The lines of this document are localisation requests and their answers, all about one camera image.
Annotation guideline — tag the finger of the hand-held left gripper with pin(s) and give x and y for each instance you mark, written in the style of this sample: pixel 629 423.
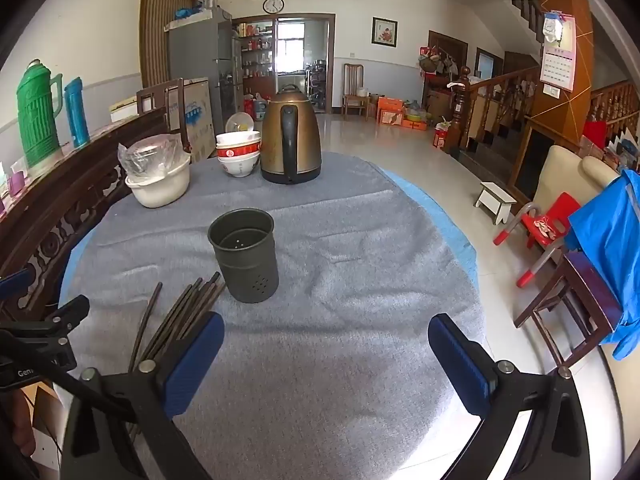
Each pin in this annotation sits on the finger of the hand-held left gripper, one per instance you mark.
pixel 67 312
pixel 12 282

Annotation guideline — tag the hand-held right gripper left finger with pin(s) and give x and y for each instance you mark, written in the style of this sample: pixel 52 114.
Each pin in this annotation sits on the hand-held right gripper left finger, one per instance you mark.
pixel 195 360

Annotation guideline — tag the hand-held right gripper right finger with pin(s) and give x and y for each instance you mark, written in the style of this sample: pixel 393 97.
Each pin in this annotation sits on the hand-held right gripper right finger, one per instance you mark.
pixel 457 360

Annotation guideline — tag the bundle of dark chopsticks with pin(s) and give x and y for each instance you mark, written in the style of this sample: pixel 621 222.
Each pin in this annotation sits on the bundle of dark chopsticks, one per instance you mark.
pixel 192 300

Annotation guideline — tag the dark grey chopstick holder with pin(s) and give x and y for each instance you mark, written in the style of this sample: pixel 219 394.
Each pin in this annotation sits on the dark grey chopstick holder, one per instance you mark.
pixel 245 260

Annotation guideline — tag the person's left hand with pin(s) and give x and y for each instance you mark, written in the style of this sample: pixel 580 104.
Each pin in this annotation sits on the person's left hand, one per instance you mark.
pixel 22 422

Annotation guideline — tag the carved dark wooden sideboard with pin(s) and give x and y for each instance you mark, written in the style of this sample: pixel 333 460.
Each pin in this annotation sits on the carved dark wooden sideboard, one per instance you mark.
pixel 60 200

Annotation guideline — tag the purple cup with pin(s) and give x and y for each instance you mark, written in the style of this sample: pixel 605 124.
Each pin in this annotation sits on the purple cup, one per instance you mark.
pixel 16 185

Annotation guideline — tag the light blue table cover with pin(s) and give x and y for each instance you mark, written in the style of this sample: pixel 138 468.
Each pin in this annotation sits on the light blue table cover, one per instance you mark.
pixel 450 240

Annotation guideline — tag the grey tablecloth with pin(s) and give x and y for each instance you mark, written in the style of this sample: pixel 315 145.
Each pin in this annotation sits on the grey tablecloth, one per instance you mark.
pixel 350 285

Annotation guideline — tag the white plastic basin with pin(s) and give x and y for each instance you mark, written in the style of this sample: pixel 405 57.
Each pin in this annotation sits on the white plastic basin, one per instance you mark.
pixel 160 192

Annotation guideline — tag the dark wooden chair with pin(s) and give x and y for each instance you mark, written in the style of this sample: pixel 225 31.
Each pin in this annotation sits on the dark wooden chair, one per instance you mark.
pixel 590 280

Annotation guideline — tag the green thermos flask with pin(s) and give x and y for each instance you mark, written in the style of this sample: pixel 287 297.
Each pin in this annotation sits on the green thermos flask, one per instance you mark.
pixel 37 120

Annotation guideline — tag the small white stool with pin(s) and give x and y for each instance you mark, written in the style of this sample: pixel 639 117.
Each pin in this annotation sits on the small white stool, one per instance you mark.
pixel 492 195

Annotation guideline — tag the red child chair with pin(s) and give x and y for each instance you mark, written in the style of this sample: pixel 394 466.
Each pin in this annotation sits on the red child chair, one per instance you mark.
pixel 555 215

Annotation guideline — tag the clear plastic bag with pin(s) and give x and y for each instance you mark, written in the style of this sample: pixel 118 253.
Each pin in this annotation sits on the clear plastic bag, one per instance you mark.
pixel 150 155

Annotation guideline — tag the blue thermos flask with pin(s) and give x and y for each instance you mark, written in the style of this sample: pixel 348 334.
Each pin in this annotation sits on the blue thermos flask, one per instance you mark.
pixel 77 115

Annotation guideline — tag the blue plastic sheet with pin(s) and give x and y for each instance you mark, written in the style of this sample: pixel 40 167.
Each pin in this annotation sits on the blue plastic sheet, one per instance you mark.
pixel 610 240

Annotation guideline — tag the white bowl with red mark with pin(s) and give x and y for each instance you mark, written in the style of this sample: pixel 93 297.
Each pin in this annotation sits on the white bowl with red mark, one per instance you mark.
pixel 240 166

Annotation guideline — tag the small white cardboard box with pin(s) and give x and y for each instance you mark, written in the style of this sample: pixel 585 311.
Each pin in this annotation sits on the small white cardboard box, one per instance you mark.
pixel 122 110

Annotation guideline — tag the white bowl with red band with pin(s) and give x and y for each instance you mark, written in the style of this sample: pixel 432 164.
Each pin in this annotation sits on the white bowl with red band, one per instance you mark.
pixel 237 151

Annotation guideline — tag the cream armchair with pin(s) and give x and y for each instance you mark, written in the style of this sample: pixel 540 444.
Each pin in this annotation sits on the cream armchair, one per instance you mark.
pixel 565 170

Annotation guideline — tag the brown wooden chair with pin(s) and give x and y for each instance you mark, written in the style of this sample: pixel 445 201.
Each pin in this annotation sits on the brown wooden chair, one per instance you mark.
pixel 150 95

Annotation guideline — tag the gold electric kettle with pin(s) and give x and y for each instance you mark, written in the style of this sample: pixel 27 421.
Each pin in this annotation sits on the gold electric kettle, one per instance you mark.
pixel 300 145

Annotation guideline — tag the white box with blue print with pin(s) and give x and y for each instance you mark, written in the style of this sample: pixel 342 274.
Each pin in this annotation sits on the white box with blue print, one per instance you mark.
pixel 197 110

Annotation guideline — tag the orange cardboard box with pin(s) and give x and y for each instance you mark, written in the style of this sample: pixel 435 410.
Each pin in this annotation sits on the orange cardboard box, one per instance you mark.
pixel 390 110

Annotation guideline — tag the wooden stair railing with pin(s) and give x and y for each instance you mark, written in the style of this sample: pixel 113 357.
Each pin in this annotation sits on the wooden stair railing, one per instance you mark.
pixel 500 80

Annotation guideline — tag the grey refrigerator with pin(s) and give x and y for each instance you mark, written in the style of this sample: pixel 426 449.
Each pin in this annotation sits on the grey refrigerator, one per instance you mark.
pixel 195 50

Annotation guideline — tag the tall-backed wooden chair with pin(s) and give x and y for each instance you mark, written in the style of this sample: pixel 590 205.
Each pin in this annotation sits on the tall-backed wooden chair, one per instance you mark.
pixel 354 80

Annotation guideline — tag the blue bag on refrigerator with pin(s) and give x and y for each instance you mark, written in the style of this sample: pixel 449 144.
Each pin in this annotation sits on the blue bag on refrigerator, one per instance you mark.
pixel 187 12

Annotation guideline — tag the wall calendar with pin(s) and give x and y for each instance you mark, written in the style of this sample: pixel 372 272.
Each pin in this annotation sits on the wall calendar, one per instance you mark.
pixel 557 60

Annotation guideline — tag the framed wall picture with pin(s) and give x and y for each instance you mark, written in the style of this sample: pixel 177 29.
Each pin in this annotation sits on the framed wall picture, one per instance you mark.
pixel 384 32

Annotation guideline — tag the round wall clock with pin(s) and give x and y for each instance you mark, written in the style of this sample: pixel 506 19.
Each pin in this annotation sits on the round wall clock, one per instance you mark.
pixel 273 5

